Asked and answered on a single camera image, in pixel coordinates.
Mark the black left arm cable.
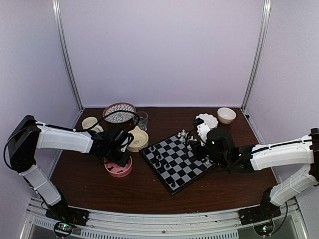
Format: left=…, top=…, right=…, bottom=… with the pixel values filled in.
left=34, top=111, right=140, bottom=140

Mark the pink cat-shaped bowl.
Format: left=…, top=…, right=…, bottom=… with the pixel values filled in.
left=104, top=156, right=133, bottom=178

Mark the white scalloped bowl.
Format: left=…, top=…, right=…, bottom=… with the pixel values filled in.
left=195, top=113, right=218, bottom=129

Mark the aluminium frame post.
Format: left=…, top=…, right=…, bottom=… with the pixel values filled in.
left=52, top=0, right=84, bottom=111
left=241, top=0, right=272, bottom=112

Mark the white mug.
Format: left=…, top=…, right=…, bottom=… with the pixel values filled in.
left=82, top=117, right=104, bottom=133

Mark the patterned ceramic plate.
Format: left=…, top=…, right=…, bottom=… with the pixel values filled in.
left=102, top=103, right=136, bottom=123

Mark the right aluminium frame post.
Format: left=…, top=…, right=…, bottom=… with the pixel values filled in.
left=241, top=0, right=272, bottom=112

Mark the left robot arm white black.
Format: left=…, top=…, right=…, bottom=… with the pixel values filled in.
left=3, top=115, right=134, bottom=221

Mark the clear drinking glass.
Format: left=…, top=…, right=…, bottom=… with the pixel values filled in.
left=133, top=112, right=149, bottom=131

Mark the left aluminium frame post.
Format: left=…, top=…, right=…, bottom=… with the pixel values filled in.
left=52, top=0, right=84, bottom=111

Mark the cream cat-shaped bowl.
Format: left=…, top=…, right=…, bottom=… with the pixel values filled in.
left=127, top=126, right=149, bottom=152

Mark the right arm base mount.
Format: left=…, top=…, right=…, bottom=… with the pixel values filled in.
left=238, top=205, right=281, bottom=225

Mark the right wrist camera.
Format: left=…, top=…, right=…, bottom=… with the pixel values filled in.
left=193, top=118, right=211, bottom=146

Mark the aluminium front rail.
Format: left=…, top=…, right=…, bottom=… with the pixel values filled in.
left=18, top=197, right=310, bottom=239

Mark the cream round bowl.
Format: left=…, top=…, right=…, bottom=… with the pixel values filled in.
left=217, top=107, right=237, bottom=124

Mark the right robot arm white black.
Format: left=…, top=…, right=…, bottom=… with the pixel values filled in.
left=189, top=126, right=319, bottom=220

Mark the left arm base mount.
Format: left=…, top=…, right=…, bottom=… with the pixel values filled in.
left=45, top=205, right=89, bottom=226

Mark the black white chessboard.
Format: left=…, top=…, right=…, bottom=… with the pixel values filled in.
left=140, top=132, right=217, bottom=195

